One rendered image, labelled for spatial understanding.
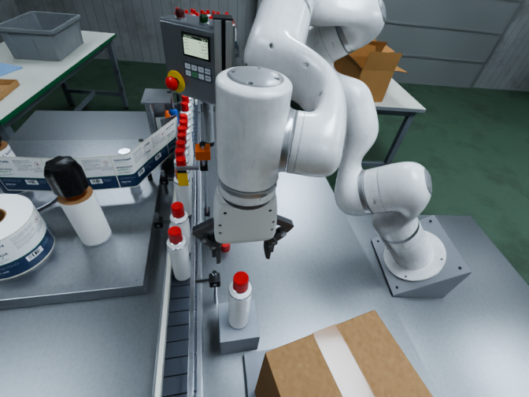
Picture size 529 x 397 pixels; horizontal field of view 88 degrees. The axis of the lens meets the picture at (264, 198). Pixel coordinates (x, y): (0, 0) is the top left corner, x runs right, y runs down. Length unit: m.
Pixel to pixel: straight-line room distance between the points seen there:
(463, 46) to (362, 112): 5.68
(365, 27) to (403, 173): 0.32
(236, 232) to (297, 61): 0.26
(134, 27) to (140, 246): 4.63
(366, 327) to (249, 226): 0.31
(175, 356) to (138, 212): 0.53
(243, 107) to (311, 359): 0.43
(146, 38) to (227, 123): 5.07
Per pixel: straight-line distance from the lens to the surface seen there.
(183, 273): 0.85
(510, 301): 1.29
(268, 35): 0.43
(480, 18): 6.31
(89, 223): 0.96
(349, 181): 0.73
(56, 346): 0.96
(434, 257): 1.05
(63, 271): 1.02
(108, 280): 0.94
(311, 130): 0.31
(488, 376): 1.08
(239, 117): 0.29
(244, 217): 0.41
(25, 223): 0.98
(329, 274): 1.00
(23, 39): 2.95
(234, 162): 0.33
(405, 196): 0.71
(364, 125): 0.70
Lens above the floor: 1.63
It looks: 43 degrees down
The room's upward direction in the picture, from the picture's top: 7 degrees clockwise
